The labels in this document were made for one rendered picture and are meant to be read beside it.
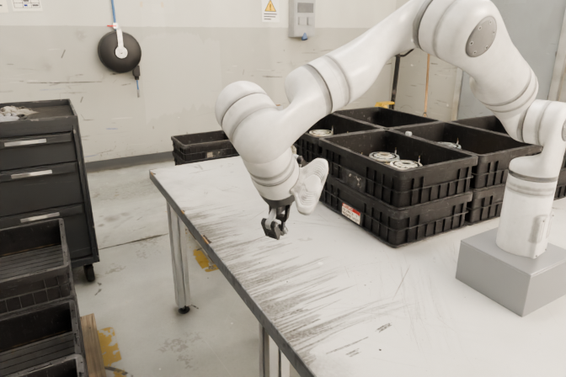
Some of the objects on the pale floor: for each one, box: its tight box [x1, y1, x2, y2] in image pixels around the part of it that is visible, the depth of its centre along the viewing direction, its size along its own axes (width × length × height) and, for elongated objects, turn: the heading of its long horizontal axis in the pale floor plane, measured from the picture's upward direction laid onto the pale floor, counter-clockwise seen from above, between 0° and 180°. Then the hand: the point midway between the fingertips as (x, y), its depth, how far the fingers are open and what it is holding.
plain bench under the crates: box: [149, 156, 566, 377], centre depth 161 cm, size 160×160×70 cm
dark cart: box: [0, 98, 100, 282], centre depth 220 cm, size 60×45×90 cm
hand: (291, 208), depth 78 cm, fingers open, 9 cm apart
